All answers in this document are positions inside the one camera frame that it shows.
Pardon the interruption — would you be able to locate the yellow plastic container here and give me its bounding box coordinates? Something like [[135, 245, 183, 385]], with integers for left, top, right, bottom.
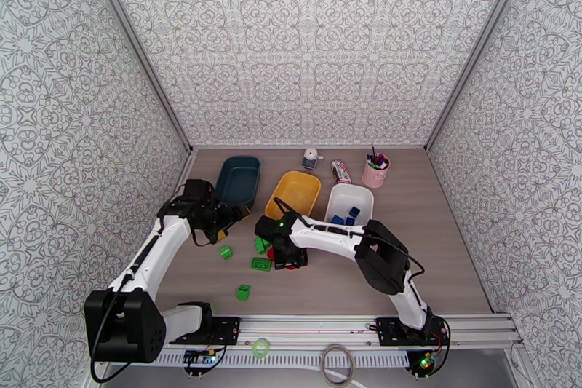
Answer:
[[265, 170, 323, 221]]

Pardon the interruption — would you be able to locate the dark teal plastic container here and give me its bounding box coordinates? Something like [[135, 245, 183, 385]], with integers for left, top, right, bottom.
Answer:
[[214, 155, 263, 210]]

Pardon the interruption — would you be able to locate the white plastic container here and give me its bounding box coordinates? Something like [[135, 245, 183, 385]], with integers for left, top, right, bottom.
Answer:
[[324, 183, 375, 225]]

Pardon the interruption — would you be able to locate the small bottle with white cap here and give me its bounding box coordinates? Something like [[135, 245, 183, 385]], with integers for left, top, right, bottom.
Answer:
[[302, 147, 325, 172]]

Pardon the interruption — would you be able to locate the striped snack packet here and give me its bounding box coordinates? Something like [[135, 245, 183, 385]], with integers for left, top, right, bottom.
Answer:
[[330, 159, 352, 186]]

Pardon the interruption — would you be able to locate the pink pen cup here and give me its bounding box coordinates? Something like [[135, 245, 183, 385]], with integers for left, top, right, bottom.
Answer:
[[362, 155, 391, 189]]

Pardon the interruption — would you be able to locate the aluminium mounting rail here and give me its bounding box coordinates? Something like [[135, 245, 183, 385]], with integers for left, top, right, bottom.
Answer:
[[95, 311, 522, 349]]

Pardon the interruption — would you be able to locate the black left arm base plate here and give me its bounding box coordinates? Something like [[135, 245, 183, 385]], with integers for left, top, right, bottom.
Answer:
[[168, 316, 242, 347]]

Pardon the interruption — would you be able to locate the white slotted cable duct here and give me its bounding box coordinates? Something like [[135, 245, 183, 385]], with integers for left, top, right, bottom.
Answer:
[[154, 351, 412, 368]]

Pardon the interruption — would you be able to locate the grey coiled cable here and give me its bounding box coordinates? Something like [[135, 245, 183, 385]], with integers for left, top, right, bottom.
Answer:
[[320, 344, 356, 385]]

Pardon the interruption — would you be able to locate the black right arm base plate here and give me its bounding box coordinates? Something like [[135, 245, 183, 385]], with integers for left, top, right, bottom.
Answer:
[[376, 316, 450, 348]]

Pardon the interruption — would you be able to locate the white hose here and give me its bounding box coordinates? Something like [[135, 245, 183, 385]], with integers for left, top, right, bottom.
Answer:
[[314, 365, 367, 388]]

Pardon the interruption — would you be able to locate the aluminium frame post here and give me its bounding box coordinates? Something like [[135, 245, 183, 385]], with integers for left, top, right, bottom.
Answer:
[[423, 0, 541, 151], [76, 0, 196, 155]]

